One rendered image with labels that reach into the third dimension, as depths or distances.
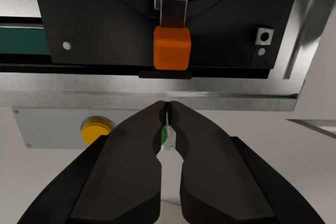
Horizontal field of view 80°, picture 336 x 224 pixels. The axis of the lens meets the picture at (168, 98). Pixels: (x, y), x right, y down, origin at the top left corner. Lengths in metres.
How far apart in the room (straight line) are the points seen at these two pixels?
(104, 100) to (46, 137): 0.10
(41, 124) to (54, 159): 0.21
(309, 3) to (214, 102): 0.14
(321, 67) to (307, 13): 0.18
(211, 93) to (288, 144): 0.28
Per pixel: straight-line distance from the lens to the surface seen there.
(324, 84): 0.45
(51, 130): 0.31
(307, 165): 0.58
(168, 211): 0.55
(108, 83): 0.25
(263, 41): 0.23
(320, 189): 0.67
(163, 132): 0.26
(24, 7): 0.31
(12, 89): 0.31
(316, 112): 0.48
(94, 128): 0.27
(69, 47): 0.23
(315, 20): 0.27
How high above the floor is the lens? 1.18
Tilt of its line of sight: 61 degrees down
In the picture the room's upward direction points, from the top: 176 degrees clockwise
